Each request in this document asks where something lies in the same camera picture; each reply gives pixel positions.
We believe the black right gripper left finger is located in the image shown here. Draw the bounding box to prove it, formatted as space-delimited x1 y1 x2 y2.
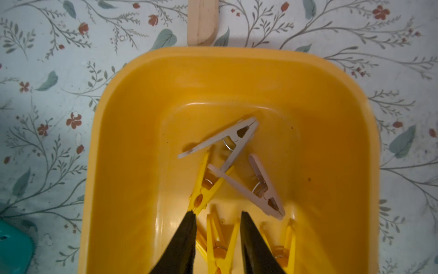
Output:
150 211 197 274

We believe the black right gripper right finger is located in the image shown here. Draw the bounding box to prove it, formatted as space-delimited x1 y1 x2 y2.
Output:
240 211 285 274

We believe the beige clothespin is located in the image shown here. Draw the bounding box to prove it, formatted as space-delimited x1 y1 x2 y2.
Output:
207 154 286 220

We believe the grey clothespin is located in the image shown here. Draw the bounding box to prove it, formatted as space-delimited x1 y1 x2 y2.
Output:
177 117 259 172

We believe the yellow plastic tray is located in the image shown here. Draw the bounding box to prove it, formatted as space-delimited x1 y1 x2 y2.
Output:
78 47 380 274

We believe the teal plastic basket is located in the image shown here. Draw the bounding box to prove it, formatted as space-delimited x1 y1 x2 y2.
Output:
1 220 35 274

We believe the wooden clothes rack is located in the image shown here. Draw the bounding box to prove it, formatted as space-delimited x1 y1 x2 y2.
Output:
187 0 219 46

